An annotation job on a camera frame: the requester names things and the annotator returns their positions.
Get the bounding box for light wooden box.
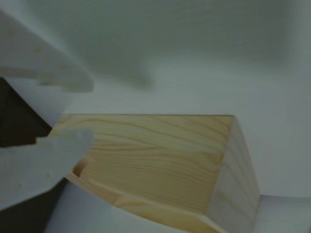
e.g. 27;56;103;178
50;113;261;233

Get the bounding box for dark brown furniture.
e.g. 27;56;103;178
0;76;53;148

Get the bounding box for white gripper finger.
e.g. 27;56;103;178
0;6;95;127
0;129;95;211

